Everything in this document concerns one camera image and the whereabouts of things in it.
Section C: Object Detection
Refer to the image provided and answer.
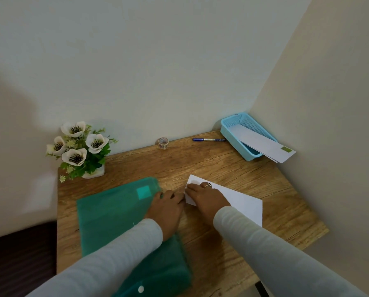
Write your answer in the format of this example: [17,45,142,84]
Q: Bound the person's right hand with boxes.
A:
[184,182,231,226]

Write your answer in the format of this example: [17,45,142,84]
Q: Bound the person's left hand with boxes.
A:
[144,190,185,242]

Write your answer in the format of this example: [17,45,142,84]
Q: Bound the white paper sheet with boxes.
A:
[184,174,263,228]

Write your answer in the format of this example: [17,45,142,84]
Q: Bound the person's left forearm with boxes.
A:
[26,218,164,297]

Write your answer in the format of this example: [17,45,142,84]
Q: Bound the person's right forearm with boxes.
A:
[213,206,369,297]

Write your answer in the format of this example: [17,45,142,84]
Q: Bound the green plastic document folder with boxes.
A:
[76,177,193,297]

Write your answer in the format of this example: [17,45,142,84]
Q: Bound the light blue plastic basket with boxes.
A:
[220,112,278,162]

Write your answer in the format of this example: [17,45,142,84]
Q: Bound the white envelope with green stamp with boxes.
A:
[227,124,297,164]

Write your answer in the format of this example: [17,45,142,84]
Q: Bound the white artificial flowers in pot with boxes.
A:
[46,121,119,184]

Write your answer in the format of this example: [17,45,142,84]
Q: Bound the black table leg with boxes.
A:
[254,279,270,297]

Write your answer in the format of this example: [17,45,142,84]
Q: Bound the dark striped fabric furniture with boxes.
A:
[0,222,57,297]

